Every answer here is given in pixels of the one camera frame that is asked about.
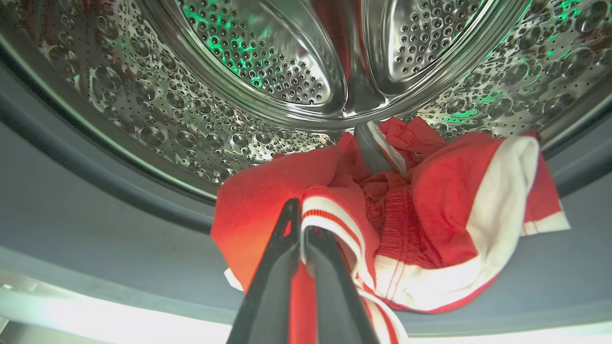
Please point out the white front-load washing machine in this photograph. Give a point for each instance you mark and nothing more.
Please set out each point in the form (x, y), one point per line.
(95, 239)

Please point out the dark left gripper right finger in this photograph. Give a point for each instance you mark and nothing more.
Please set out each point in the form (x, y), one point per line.
(334, 296)

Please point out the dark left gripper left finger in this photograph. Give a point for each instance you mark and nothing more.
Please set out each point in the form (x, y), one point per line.
(267, 296)

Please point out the red garment with white trim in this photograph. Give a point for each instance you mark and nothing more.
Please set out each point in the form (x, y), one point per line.
(440, 205)

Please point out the stainless steel washing machine drum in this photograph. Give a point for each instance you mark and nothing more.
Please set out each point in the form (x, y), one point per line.
(267, 48)

